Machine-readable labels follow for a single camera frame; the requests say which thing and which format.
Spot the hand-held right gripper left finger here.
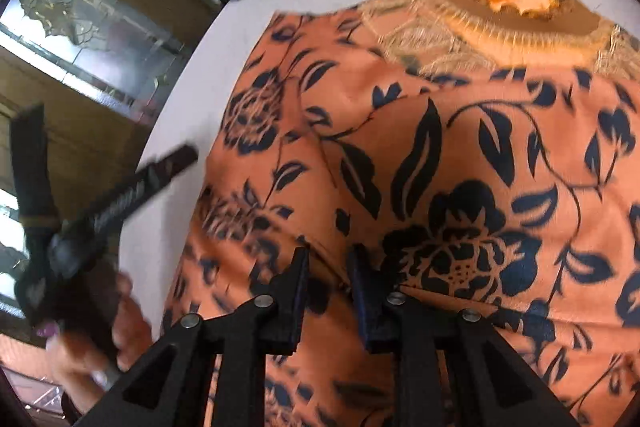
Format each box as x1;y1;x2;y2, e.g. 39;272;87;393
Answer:
75;247;311;427

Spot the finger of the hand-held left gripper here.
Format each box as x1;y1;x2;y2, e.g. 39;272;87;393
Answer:
92;145;200;234

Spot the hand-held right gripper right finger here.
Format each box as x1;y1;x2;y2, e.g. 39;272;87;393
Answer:
347;244;581;427

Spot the orange floral garment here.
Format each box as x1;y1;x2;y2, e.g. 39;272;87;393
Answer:
160;0;640;427

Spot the person's left hand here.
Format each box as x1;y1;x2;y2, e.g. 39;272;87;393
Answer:
44;273;153;409

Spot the wooden glass door cabinet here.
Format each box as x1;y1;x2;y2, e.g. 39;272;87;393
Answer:
0;0;221;358

